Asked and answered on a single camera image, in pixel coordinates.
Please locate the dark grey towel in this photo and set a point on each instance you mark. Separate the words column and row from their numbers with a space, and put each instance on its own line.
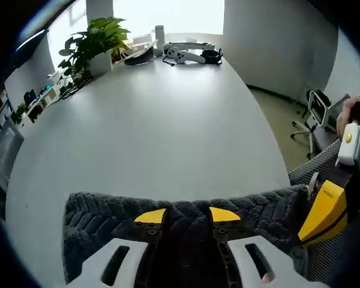
column 108, row 213

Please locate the white open shelf cabinet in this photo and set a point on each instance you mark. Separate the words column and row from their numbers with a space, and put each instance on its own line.
column 43, row 102

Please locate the person's right hand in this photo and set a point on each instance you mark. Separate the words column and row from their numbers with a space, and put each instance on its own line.
column 348, row 112

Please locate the white swivel office chair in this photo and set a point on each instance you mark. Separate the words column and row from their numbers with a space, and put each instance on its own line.
column 318, row 111

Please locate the small green plant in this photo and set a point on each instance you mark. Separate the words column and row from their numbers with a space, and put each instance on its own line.
column 19, row 114

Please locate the white headband device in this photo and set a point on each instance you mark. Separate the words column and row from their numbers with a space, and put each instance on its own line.
column 192, row 45

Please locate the white controller device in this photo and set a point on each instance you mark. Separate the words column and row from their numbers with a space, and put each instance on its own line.
column 184, row 57

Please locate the white bottle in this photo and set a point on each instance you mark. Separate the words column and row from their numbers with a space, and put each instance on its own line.
column 159, row 37

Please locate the green potted plant white pot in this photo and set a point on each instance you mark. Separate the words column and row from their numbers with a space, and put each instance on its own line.
column 99, row 39

